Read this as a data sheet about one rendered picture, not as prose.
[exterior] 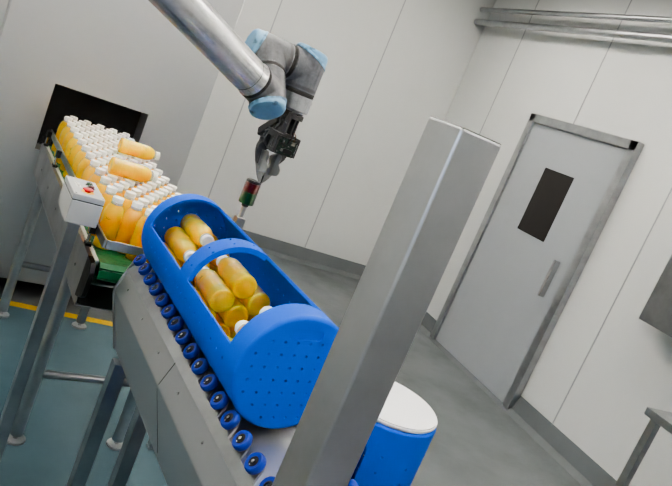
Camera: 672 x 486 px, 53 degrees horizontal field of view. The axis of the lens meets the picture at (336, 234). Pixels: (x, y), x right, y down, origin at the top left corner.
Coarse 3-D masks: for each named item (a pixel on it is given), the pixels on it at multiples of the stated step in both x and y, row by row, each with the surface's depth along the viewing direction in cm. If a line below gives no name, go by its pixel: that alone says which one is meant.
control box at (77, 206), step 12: (72, 180) 225; (84, 180) 231; (60, 192) 229; (72, 192) 214; (84, 192) 216; (96, 192) 222; (60, 204) 224; (72, 204) 213; (84, 204) 215; (96, 204) 217; (72, 216) 214; (84, 216) 216; (96, 216) 218
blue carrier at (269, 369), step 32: (160, 224) 213; (224, 224) 223; (160, 256) 192; (192, 256) 177; (256, 256) 200; (192, 288) 169; (288, 288) 179; (192, 320) 165; (256, 320) 144; (288, 320) 142; (320, 320) 146; (224, 352) 146; (256, 352) 142; (288, 352) 145; (320, 352) 149; (224, 384) 147; (256, 384) 144; (288, 384) 148; (256, 416) 147; (288, 416) 151
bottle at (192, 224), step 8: (184, 216) 214; (192, 216) 213; (184, 224) 212; (192, 224) 208; (200, 224) 206; (192, 232) 205; (200, 232) 203; (208, 232) 204; (192, 240) 205; (200, 240) 203
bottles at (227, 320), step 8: (168, 248) 206; (208, 264) 203; (200, 296) 177; (208, 304) 174; (240, 304) 177; (216, 312) 183; (224, 312) 176; (232, 312) 176; (240, 312) 177; (216, 320) 177; (224, 320) 176; (232, 320) 177; (240, 320) 178; (248, 320) 183; (224, 328) 176; (232, 328) 180; (232, 336) 178
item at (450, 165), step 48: (432, 144) 70; (480, 144) 69; (432, 192) 68; (384, 240) 73; (432, 240) 70; (384, 288) 71; (432, 288) 73; (336, 336) 76; (384, 336) 72; (336, 384) 74; (384, 384) 75; (336, 432) 74; (288, 480) 77; (336, 480) 77
